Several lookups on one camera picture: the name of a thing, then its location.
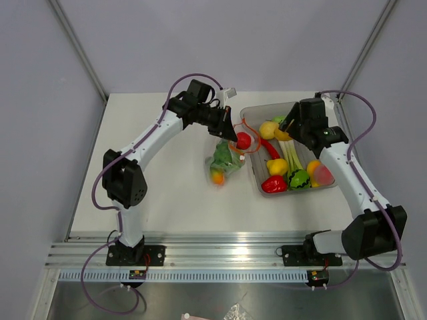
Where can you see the toy green onion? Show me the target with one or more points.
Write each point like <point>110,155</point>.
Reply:
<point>289,151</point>

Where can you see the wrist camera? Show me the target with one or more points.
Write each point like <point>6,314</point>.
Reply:
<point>225,94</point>
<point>328,102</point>

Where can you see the grey plastic food bin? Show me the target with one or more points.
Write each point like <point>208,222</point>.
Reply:
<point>256,115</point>

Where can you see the toy yellow lemon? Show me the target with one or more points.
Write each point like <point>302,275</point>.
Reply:
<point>267,130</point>

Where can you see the clear zip top bag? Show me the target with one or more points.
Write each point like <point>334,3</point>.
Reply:
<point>244,126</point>

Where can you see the toy green watermelon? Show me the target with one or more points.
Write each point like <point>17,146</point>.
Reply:
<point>299,179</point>

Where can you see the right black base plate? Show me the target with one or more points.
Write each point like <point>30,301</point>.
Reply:
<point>296,256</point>

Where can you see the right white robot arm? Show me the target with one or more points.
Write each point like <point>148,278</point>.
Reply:
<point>377,226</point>

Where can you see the toy red chili pepper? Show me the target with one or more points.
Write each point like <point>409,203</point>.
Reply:
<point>270,149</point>

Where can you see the toy green cucumber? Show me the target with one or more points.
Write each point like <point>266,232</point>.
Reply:
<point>278,119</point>

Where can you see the crumpled clear plastic wrap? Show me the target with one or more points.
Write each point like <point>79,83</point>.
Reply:
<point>237,312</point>

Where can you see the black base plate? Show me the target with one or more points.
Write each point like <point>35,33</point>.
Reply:
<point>121,256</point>
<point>296,256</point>

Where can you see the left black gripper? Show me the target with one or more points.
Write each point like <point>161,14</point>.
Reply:
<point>224,127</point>

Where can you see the toy green orange mango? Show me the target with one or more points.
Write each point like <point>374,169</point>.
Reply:
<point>217,177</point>

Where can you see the aluminium frame post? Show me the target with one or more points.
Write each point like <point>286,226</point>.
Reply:
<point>73,38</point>
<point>369,43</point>

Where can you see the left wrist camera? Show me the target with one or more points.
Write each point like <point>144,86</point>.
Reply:
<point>225,94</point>

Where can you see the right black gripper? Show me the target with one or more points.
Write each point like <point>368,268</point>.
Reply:
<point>293,114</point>

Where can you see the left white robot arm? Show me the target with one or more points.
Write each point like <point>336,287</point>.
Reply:
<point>122,175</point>

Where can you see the aluminium mounting rail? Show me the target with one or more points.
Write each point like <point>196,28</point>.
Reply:
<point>241,250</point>

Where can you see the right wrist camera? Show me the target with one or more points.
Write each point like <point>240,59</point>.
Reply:
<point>328,102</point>

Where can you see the toy napa cabbage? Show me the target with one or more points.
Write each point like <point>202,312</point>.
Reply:
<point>226,159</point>

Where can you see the left aluminium frame post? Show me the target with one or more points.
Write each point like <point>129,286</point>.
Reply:
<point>73,38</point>

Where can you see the toy yellow potato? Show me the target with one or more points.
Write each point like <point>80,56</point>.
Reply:
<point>281,135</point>

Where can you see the toy red bell pepper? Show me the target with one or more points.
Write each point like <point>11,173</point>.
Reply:
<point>274,184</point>

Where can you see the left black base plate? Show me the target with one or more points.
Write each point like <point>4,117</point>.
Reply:
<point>121,256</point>

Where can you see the toy yellow pear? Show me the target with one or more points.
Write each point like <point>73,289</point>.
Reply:
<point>277,167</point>

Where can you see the white slotted cable duct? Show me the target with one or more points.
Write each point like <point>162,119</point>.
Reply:
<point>185,276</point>

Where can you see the right aluminium frame post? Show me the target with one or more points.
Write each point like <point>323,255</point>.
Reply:
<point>369,43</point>

